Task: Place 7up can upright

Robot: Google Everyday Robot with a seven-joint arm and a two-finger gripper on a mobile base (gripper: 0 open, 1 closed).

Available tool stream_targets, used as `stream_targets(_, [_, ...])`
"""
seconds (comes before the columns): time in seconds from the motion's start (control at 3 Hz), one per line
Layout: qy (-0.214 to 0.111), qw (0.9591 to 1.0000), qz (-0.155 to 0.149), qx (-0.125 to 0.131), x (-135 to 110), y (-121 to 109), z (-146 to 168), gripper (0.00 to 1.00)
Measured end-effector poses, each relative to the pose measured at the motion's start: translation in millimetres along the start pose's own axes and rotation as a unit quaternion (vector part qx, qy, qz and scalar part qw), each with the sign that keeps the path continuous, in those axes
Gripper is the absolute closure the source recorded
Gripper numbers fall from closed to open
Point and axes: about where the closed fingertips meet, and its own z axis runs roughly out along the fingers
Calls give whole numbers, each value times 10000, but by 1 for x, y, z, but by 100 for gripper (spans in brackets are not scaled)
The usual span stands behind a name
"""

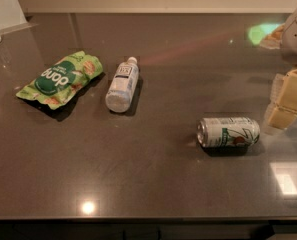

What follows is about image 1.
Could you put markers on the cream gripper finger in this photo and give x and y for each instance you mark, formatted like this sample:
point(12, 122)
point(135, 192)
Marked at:
point(276, 87)
point(283, 112)

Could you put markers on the white green 7up can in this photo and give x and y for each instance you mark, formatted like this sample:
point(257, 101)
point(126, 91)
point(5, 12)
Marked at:
point(227, 132)

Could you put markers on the white plastic water bottle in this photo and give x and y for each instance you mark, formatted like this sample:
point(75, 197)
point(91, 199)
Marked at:
point(121, 91)

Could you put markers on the green dang snack bag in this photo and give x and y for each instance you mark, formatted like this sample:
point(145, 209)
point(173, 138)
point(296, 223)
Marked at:
point(57, 85)

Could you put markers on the white board leaning on wall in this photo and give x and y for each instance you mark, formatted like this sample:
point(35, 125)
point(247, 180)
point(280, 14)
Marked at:
point(13, 18)

